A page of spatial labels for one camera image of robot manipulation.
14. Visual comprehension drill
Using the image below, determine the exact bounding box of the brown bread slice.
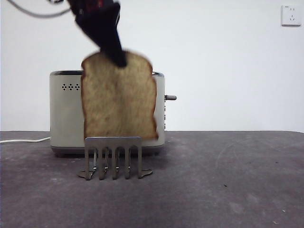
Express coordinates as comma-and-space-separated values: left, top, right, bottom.
80, 50, 159, 141

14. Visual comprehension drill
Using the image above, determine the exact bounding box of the cream two-slot toaster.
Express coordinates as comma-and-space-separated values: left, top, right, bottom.
49, 70, 166, 157

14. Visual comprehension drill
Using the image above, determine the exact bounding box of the steel bread rack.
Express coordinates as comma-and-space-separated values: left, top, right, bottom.
76, 136, 153, 181

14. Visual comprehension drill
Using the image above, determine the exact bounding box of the grey robot arm cable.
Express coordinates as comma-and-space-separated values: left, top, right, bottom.
15, 0, 72, 18

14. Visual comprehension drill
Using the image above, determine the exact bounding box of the white toaster power cord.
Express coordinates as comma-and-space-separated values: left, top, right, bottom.
0, 137, 51, 144

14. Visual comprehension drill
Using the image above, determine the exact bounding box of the white wall socket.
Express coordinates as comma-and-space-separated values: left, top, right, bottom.
281, 5, 303, 27

